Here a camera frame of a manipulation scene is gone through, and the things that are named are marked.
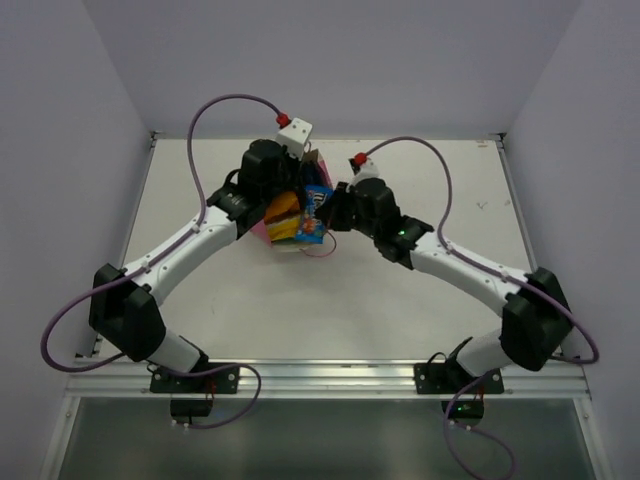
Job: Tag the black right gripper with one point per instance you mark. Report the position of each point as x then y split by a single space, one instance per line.
340 198

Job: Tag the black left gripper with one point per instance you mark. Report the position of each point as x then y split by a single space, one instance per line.
295 176

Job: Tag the pink and cream paper bag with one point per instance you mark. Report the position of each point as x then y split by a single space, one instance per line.
313 172

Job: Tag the orange snack bag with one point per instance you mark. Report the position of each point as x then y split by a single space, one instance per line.
282 216

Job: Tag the blue m&m's packet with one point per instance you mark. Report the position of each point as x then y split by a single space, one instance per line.
310 228

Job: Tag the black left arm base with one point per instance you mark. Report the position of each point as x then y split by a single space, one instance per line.
224 380

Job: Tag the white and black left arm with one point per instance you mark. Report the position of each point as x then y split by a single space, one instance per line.
126 309

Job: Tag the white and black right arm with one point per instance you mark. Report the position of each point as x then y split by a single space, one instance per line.
531 306

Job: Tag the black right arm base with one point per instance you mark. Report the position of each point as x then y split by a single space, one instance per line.
439 378

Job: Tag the right black controller box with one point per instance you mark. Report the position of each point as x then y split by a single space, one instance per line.
469 412

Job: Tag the black controller box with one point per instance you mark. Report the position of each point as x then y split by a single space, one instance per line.
469 412
186 410

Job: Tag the left black controller box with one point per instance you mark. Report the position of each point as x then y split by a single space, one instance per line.
186 410

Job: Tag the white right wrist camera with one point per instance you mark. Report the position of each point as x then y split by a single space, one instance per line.
363 168

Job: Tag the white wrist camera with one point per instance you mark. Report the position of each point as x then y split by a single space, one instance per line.
295 137
363 168

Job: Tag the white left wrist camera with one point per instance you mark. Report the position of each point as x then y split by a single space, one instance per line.
295 137

